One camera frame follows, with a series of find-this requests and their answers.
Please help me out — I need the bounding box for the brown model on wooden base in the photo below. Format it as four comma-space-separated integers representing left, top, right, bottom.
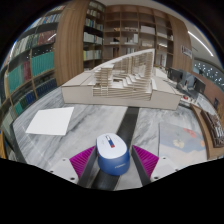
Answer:
191, 103, 224, 158

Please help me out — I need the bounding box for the white paper sheet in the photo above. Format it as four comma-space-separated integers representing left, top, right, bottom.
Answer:
25, 106, 75, 137

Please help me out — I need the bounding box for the curved bookshelf with teal books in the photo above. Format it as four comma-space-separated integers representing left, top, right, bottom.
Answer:
0, 3, 68, 141

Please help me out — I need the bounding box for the grey-blue printed mouse pad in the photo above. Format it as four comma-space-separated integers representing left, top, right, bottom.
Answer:
158, 121, 207, 164

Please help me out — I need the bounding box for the blue and white computer mouse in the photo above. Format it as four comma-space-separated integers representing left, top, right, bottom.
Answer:
95, 132, 131, 177

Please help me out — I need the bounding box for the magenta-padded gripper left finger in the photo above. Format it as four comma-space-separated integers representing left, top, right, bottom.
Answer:
49, 145, 103, 190

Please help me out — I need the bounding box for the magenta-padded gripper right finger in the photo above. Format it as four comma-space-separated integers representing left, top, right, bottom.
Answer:
130, 144, 180, 187

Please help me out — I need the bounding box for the long ceiling light strip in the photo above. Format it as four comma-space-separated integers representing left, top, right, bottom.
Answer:
187, 30, 215, 58

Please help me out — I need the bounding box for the white wall sign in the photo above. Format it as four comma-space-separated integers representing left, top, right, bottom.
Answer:
181, 45, 194, 60

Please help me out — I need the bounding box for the narrow bookshelf with books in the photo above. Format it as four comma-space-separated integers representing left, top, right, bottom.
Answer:
82, 0, 106, 71

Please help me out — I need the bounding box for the group of ceiling spotlights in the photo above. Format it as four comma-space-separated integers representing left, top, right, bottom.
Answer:
199, 60, 224, 82

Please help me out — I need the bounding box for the white stepped architectural model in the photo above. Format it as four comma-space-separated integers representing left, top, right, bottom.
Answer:
60, 48, 184, 111

